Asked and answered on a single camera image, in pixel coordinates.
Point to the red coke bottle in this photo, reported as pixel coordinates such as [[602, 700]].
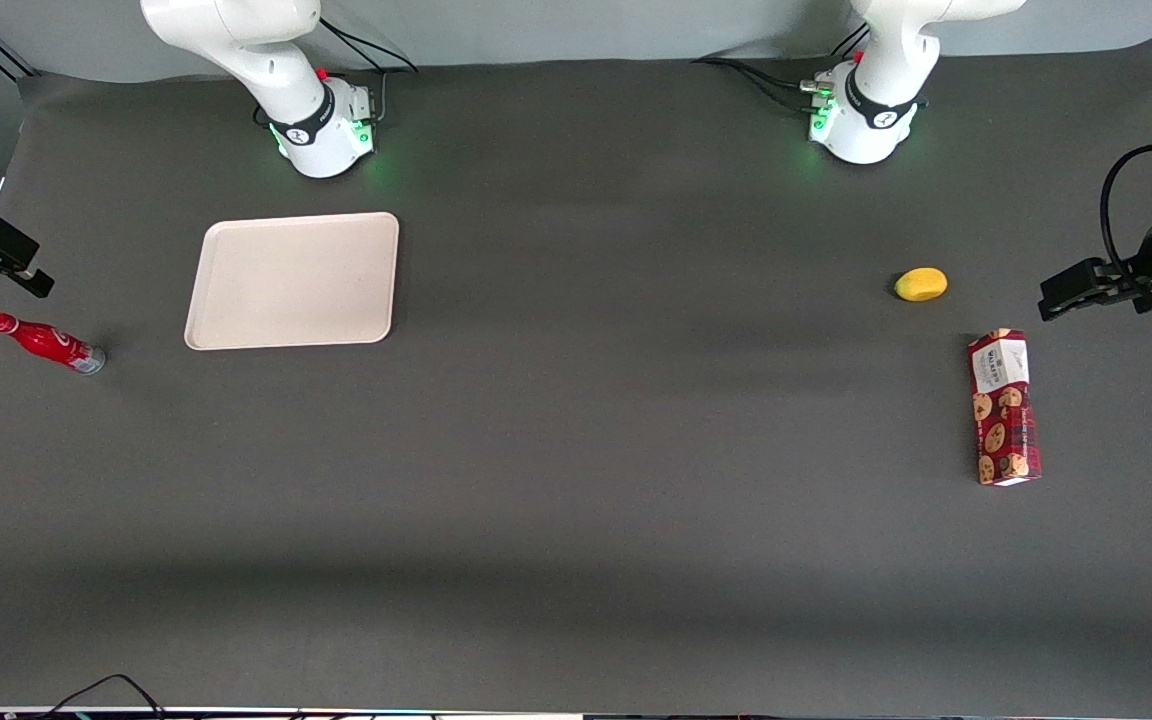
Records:
[[48, 342]]

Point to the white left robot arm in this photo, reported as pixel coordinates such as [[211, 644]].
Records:
[[876, 115]]

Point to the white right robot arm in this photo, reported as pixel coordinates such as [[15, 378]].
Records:
[[311, 120]]

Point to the beige plastic tray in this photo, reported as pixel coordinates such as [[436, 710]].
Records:
[[294, 282]]

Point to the red cookie box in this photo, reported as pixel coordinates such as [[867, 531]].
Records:
[[1004, 410]]

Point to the yellow lemon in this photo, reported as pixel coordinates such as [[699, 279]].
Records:
[[921, 284]]

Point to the dark grey table mat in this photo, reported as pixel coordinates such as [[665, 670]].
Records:
[[586, 450]]

